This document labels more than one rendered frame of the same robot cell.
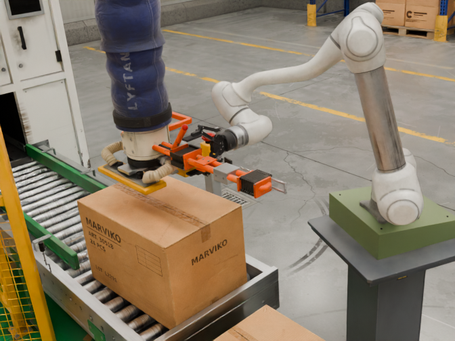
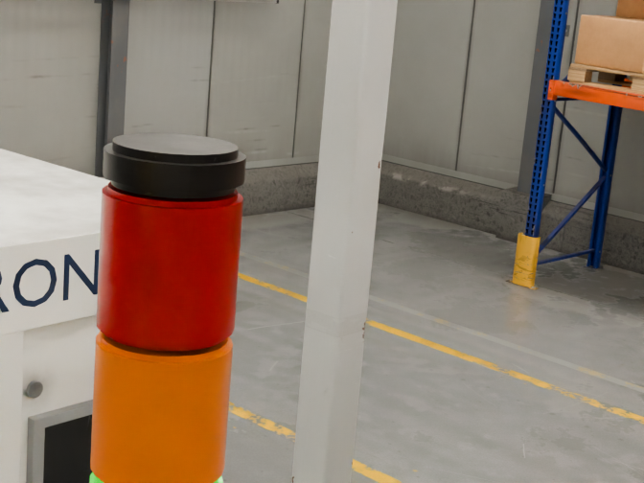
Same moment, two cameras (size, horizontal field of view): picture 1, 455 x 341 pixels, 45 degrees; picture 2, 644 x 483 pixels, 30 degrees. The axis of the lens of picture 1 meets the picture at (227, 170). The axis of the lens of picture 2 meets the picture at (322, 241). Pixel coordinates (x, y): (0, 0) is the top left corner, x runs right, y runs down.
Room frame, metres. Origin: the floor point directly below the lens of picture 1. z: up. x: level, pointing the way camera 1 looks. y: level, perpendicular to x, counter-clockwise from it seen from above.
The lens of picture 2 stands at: (2.03, 1.24, 2.41)
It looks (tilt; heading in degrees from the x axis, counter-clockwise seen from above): 14 degrees down; 350
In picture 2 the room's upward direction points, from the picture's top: 5 degrees clockwise
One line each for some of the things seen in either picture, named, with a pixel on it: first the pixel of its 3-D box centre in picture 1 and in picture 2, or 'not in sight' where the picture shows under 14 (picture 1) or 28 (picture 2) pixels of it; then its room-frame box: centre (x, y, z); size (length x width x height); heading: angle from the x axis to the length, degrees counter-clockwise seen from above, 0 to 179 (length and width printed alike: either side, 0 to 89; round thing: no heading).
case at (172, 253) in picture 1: (162, 243); not in sight; (2.02, 0.30, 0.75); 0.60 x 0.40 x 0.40; 43
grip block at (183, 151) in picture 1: (186, 156); not in sight; (1.84, 0.14, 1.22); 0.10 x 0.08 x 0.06; 131
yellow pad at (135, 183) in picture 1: (130, 172); not in sight; (1.96, 0.38, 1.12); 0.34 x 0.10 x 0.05; 41
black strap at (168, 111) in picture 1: (143, 113); not in sight; (2.03, 0.31, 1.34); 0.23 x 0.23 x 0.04
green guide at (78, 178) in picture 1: (87, 178); not in sight; (3.09, 0.87, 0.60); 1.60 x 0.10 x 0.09; 40
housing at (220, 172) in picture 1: (226, 173); not in sight; (1.68, 0.00, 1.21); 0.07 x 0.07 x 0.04; 41
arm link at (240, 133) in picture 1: (234, 137); not in sight; (1.98, -0.04, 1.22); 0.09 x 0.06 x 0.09; 41
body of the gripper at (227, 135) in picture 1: (221, 143); not in sight; (1.93, 0.02, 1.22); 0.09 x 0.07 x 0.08; 131
